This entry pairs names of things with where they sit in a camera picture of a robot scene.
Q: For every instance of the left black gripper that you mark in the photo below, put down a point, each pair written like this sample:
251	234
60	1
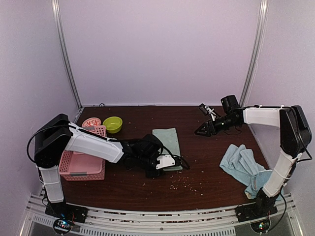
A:
150	174

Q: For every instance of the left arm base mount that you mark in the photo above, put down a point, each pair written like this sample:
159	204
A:
66	222

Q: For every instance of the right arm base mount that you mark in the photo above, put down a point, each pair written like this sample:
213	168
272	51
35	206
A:
257	214

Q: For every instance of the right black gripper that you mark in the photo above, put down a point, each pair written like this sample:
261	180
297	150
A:
209	128

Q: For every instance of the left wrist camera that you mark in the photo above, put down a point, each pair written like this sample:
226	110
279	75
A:
169	163

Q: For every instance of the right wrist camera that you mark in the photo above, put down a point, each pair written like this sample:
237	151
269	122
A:
209	111

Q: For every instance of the pink plastic basket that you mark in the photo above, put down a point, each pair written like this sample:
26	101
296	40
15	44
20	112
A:
81	167

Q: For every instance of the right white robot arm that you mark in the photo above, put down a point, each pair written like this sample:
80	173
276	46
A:
291	135

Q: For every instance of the blue towel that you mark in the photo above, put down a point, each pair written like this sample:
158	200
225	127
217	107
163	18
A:
239	162

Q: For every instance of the aluminium front rail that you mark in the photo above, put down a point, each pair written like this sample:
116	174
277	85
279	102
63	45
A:
222	221

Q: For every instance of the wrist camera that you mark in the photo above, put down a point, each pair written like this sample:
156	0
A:
209	111
169	163

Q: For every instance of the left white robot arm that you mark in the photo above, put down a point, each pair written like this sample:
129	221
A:
46	146

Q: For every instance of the green bowl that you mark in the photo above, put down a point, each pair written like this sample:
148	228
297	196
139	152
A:
113	124

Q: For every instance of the pink towel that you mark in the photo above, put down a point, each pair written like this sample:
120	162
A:
77	153

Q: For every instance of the red patterned bowl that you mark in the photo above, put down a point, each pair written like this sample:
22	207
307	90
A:
91	122

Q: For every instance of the right aluminium frame post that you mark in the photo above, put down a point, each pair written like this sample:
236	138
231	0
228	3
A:
258	42

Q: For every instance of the aluminium frame post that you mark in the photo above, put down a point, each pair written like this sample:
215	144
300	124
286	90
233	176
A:
258	42
64	52

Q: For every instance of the left aluminium frame post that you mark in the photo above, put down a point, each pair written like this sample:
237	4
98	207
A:
64	52

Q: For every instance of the green towel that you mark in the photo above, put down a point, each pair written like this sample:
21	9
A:
170	142

